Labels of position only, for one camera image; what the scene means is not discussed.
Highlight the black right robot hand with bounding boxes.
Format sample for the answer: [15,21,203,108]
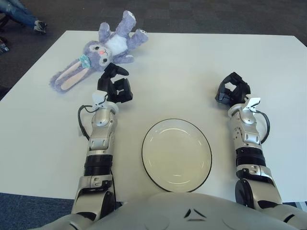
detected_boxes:
[214,71,252,105]

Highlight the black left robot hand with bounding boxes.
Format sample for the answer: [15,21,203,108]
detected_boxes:
[97,62,134,104]

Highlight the purple plush bunny doll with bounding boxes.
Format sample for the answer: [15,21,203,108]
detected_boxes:
[49,10,149,92]

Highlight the white plate with black rim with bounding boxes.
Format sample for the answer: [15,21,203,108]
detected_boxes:
[141,118,213,193]

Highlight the patterned sneaker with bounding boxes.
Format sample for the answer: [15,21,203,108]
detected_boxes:
[33,20,48,34]

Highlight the dark printed floor item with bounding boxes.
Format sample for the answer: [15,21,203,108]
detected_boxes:
[0,37,10,55]

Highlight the blue jeans leg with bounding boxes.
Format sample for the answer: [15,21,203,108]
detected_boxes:
[0,0,36,28]

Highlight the white table leg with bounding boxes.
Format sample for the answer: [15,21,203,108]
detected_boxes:
[294,200,307,213]

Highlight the silver robot torso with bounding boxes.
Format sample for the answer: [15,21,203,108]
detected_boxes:
[59,191,307,230]

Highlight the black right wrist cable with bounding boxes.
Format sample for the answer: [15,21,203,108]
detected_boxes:
[255,110,271,144]

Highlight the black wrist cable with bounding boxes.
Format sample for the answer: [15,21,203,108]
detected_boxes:
[77,104,96,138]
[255,110,271,144]

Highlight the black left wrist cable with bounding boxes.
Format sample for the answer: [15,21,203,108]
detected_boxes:
[77,104,96,138]

